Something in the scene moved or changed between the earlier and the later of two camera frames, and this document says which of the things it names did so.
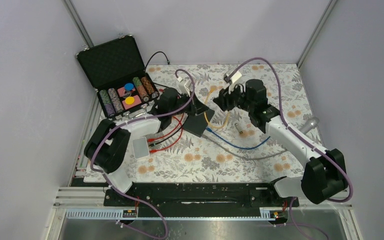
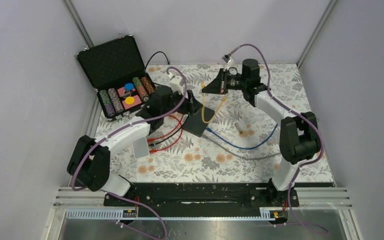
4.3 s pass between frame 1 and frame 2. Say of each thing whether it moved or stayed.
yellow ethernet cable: moved
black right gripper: moved
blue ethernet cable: stayed
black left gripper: stayed
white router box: stayed
